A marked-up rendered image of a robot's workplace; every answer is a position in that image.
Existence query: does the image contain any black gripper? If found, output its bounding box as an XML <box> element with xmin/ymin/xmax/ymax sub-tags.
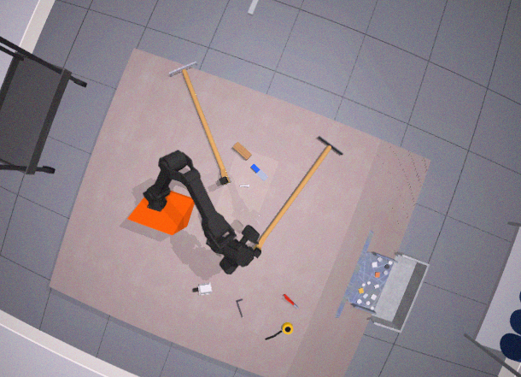
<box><xmin>220</xmin><ymin>225</ymin><xmax>260</xmax><ymax>274</ymax></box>

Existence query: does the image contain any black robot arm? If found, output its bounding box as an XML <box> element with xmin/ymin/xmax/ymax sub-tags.
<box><xmin>143</xmin><ymin>150</ymin><xmax>255</xmax><ymax>268</ymax></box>

